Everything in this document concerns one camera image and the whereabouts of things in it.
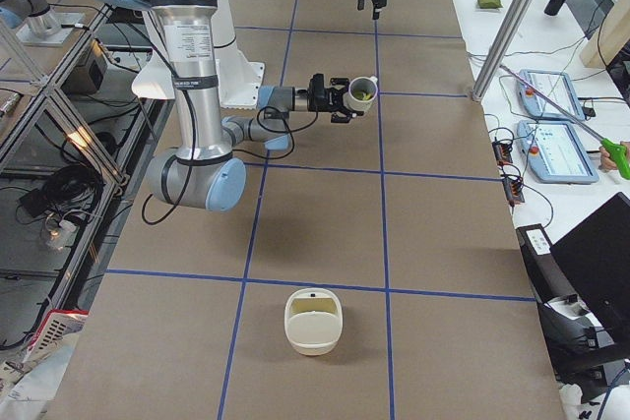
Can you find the white HOME mug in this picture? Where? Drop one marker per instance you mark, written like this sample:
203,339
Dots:
361,83

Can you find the yellow lemon piece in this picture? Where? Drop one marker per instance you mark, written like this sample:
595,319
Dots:
362,95

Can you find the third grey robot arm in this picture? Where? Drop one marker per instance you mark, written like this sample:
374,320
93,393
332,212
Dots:
38,23

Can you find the person hand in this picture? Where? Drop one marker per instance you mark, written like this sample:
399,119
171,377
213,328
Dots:
606,163

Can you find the brown paper table cover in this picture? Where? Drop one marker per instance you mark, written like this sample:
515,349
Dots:
400,213

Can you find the green cloth lump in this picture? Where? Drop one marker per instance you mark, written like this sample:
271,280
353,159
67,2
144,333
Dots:
489,4

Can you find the black orange power strip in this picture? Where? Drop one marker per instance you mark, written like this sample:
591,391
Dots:
502,152

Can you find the far teach pendant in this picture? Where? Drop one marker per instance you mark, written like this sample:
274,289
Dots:
555,85

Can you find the teach pendant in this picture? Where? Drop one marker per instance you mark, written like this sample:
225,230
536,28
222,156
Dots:
554,153
555,85

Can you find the white plastic basket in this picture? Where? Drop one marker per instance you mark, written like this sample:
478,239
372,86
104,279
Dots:
313,321

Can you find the near teach pendant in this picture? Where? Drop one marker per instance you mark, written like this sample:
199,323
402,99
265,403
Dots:
554,153

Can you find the black laptop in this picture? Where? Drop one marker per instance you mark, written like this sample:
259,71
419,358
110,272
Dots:
594,257

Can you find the black office chair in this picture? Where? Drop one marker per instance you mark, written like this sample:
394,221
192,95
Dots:
581,353

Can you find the white red perforated box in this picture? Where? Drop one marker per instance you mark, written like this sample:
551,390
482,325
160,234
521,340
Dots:
56,324

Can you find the aluminium frame post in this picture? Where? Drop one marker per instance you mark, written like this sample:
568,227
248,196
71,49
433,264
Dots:
502,40

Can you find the green handled reach stick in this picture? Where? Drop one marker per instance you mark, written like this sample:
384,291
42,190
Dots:
616,150

